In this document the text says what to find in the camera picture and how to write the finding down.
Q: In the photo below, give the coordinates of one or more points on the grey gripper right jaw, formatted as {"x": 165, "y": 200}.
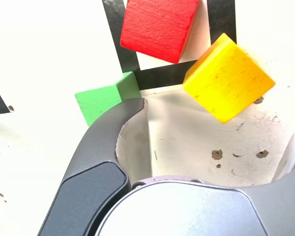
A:
{"x": 186, "y": 211}

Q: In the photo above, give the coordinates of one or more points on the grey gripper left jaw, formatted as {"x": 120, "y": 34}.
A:
{"x": 98, "y": 152}

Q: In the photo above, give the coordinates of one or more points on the green cube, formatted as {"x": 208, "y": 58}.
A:
{"x": 98, "y": 103}

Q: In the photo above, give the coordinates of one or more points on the yellow cube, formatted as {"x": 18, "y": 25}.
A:
{"x": 226, "y": 81}

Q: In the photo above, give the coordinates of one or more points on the red cube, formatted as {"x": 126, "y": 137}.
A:
{"x": 157, "y": 27}

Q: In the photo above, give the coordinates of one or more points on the black tape square outline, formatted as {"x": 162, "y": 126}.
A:
{"x": 159, "y": 76}

